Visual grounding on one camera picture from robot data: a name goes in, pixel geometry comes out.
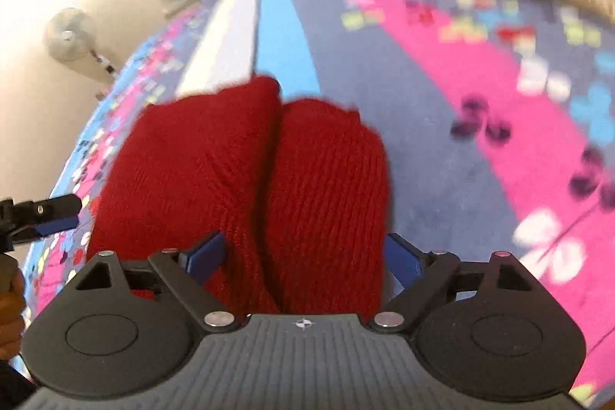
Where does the white standing fan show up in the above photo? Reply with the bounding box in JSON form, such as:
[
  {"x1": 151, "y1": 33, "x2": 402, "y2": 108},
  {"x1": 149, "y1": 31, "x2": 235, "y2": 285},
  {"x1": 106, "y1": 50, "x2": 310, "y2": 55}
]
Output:
[{"x1": 43, "y1": 7, "x2": 119, "y2": 80}]

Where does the red knitted sweater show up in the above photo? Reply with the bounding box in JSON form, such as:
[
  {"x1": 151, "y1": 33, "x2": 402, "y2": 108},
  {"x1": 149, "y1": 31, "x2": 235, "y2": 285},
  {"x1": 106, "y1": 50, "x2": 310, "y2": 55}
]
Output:
[{"x1": 85, "y1": 76, "x2": 391, "y2": 323}]

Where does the floral striped blanket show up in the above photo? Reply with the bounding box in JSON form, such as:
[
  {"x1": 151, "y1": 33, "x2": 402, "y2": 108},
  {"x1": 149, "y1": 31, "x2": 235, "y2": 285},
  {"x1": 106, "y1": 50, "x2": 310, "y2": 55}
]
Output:
[{"x1": 14, "y1": 0, "x2": 615, "y2": 408}]

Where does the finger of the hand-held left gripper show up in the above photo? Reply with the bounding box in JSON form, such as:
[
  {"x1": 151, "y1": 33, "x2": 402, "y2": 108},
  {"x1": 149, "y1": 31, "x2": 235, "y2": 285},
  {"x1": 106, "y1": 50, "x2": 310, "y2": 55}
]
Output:
[{"x1": 10, "y1": 194, "x2": 82, "y2": 244}]

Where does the person's left hand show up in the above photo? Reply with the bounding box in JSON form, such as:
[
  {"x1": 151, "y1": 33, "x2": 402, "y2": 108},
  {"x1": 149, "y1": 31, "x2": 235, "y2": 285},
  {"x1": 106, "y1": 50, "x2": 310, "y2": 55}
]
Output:
[{"x1": 0, "y1": 270, "x2": 27, "y2": 362}]

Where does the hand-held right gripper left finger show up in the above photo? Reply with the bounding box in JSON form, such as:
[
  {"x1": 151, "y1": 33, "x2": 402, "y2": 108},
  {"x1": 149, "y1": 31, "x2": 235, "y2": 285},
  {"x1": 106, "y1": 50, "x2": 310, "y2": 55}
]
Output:
[{"x1": 66, "y1": 230, "x2": 237, "y2": 335}]

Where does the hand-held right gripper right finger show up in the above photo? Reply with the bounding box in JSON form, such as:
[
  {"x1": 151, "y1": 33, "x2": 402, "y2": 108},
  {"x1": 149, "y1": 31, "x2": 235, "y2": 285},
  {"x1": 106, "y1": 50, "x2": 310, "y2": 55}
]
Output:
[{"x1": 373, "y1": 232, "x2": 544, "y2": 335}]

